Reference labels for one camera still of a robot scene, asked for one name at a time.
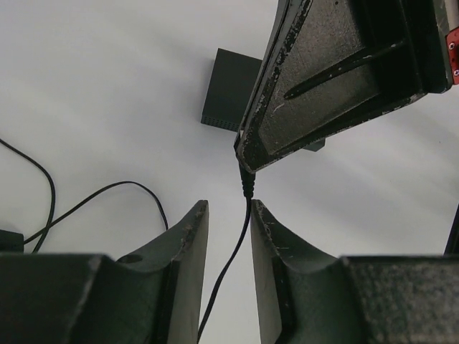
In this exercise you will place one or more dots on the black network switch box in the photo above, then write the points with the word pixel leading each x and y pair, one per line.
pixel 231 84

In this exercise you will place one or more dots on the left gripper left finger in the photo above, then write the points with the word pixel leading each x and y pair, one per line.
pixel 152 295

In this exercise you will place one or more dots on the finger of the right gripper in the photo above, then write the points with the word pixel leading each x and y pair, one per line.
pixel 332 65

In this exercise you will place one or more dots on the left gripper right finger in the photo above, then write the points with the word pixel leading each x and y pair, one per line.
pixel 305 295

